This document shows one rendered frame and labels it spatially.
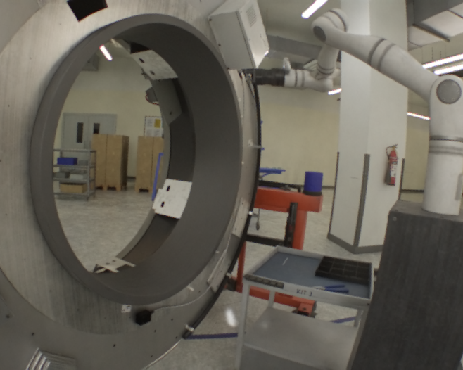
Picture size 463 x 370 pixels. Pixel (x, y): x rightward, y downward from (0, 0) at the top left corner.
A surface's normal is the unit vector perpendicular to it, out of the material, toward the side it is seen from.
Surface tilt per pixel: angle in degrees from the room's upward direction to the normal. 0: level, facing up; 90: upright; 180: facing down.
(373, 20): 90
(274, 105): 90
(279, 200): 90
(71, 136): 90
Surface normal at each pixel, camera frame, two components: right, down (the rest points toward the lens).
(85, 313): 0.89, 0.11
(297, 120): 0.21, 0.11
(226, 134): -0.46, 0.32
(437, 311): -0.61, 0.04
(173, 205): -0.40, -0.40
